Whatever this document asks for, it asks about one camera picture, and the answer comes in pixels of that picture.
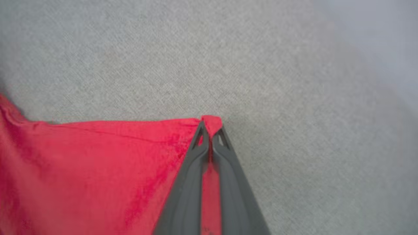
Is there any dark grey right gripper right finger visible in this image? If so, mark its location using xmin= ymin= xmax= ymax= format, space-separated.
xmin=212 ymin=127 xmax=271 ymax=235

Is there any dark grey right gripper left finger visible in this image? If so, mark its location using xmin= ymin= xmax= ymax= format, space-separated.
xmin=153 ymin=121 xmax=210 ymax=235

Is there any red garment with white trim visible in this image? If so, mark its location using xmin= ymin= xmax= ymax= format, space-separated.
xmin=0 ymin=93 xmax=223 ymax=235

